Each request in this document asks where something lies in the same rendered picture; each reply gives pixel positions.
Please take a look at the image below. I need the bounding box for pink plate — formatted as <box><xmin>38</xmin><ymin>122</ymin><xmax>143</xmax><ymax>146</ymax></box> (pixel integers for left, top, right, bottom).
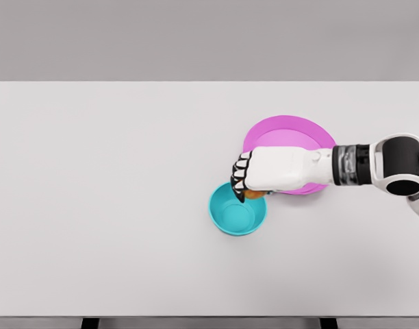
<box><xmin>242</xmin><ymin>115</ymin><xmax>337</xmax><ymax>197</ymax></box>

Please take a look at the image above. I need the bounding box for blue bowl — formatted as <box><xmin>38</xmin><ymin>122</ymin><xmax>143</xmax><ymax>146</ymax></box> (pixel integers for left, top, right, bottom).
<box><xmin>207</xmin><ymin>182</ymin><xmax>268</xmax><ymax>237</ymax></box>

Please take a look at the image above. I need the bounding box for orange-red apple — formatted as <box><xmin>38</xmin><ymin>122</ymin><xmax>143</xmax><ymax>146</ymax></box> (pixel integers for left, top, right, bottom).
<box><xmin>244</xmin><ymin>188</ymin><xmax>267</xmax><ymax>201</ymax></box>

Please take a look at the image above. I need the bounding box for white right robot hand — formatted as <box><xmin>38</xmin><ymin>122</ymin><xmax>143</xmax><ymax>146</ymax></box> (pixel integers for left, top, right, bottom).
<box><xmin>229</xmin><ymin>146</ymin><xmax>314</xmax><ymax>204</ymax></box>

